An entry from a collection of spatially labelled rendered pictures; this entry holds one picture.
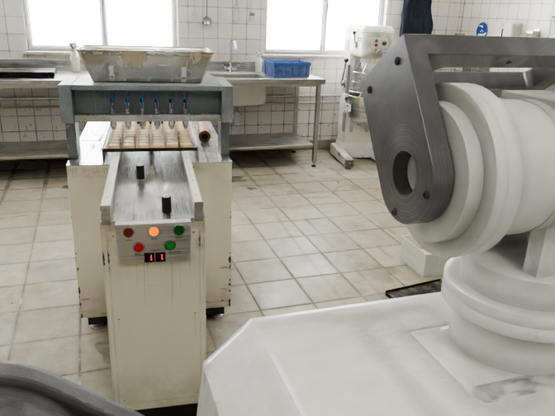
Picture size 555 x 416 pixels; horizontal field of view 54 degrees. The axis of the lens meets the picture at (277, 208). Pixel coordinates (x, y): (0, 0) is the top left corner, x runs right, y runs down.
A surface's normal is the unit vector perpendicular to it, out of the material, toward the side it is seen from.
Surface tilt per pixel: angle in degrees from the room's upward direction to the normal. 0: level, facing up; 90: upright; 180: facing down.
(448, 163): 61
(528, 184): 88
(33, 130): 90
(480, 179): 80
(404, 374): 0
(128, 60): 115
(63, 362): 0
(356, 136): 90
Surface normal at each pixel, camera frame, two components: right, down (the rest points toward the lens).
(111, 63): 0.18, 0.70
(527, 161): 0.31, 0.01
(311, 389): 0.04, -0.94
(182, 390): 0.22, 0.34
